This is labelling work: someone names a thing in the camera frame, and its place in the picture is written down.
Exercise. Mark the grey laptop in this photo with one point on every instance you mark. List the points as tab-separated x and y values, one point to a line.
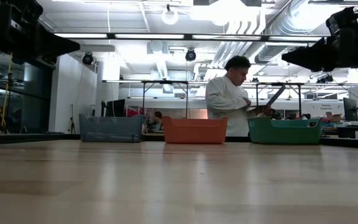
275	96

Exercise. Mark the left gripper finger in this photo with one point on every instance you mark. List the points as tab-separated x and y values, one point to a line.
57	46

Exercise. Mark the black round hanging lamp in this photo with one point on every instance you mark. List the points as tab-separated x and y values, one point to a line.
87	58
190	55

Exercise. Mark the silver ventilation duct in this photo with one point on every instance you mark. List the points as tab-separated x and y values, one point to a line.
291	18

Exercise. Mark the black overhead frame beam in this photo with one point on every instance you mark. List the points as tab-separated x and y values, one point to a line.
188	36

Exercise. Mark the grey plastic bin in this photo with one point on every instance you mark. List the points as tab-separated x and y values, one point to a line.
113	129

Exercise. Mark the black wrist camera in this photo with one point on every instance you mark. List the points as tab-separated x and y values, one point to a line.
340	20
31	11

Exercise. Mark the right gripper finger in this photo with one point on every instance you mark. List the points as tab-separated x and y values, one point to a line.
315	56

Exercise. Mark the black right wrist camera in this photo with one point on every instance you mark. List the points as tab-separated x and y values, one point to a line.
340	20

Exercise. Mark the person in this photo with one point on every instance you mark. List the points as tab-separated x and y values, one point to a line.
158	119
225	99

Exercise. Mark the white round ceiling lamp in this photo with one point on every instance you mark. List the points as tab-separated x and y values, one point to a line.
170	23

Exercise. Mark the teal plastic bin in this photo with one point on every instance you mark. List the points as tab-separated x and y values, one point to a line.
284	132

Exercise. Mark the cardboard box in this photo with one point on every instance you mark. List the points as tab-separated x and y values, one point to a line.
333	117

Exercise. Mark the orange plastic bin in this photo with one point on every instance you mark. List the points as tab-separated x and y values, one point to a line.
194	130

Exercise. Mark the black aluminium table frame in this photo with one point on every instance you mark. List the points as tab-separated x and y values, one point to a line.
36	138

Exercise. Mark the black computer monitor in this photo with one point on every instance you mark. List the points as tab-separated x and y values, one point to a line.
350	109
117	109

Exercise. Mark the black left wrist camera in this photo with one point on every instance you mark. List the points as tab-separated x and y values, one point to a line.
31	11

